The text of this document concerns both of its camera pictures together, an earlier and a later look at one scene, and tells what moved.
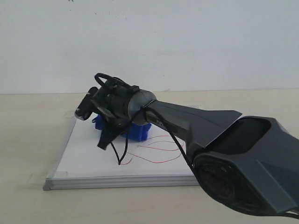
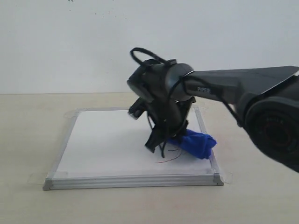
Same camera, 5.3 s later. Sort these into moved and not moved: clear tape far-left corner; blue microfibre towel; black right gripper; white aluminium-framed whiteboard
Moved: black right gripper; blue microfibre towel
Not moved: white aluminium-framed whiteboard; clear tape far-left corner
